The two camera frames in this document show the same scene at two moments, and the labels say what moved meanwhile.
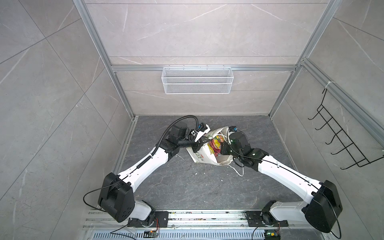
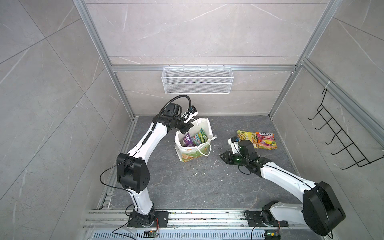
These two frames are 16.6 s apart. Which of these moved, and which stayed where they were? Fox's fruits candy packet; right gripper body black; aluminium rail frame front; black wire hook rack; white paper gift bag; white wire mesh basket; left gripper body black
Moved: left gripper body black; white paper gift bag; right gripper body black; Fox's fruits candy packet
Stayed: black wire hook rack; white wire mesh basket; aluminium rail frame front
